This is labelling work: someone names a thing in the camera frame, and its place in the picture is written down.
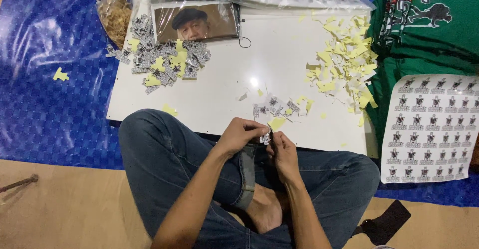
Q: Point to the small grey logo sticker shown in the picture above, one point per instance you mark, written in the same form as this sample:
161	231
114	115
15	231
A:
265	138

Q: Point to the blue checkered plastic mat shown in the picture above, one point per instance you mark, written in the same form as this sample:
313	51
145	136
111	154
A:
56	73

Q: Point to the rusty metal rod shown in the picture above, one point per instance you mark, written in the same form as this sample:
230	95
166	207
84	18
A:
18	183

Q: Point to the black rubber band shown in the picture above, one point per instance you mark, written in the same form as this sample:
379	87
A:
245	42

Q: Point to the person's blue jeans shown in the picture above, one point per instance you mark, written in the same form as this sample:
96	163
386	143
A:
164	159

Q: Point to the person's right fingers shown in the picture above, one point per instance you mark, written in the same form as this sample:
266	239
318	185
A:
274	144

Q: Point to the white logo sticker sheet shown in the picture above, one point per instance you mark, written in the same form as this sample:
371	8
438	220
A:
430	129

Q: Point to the heap of yellow paper scraps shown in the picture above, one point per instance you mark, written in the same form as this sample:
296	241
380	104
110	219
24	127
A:
346	60

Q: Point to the person's right hand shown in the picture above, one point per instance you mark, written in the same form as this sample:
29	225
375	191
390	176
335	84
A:
285	158

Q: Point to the person's left fingers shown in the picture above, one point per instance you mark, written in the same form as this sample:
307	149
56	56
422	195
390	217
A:
255	128

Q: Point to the pile of cut logo stickers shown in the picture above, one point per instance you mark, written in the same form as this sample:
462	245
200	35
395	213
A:
161	58

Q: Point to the yellow backing paper scrap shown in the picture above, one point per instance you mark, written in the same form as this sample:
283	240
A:
169	110
277	123
60	74

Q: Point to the small cluster of logo stickers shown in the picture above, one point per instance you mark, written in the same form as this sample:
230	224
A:
275	107

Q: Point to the person's bare foot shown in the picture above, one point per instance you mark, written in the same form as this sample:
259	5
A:
266	208

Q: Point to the person's left hand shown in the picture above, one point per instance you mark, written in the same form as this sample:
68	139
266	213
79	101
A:
236	134

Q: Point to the flat black object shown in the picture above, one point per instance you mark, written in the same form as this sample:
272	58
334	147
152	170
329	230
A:
385	222

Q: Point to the plastic bag of rubber bands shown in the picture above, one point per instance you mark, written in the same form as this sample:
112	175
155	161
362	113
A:
114	15

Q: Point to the pile of green printed shirts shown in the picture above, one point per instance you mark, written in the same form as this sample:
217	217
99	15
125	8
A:
419	32

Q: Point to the white work board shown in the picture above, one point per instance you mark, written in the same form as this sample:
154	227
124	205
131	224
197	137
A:
254	69

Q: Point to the portrait print in plastic sleeve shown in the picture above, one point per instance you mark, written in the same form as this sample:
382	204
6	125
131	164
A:
194	21

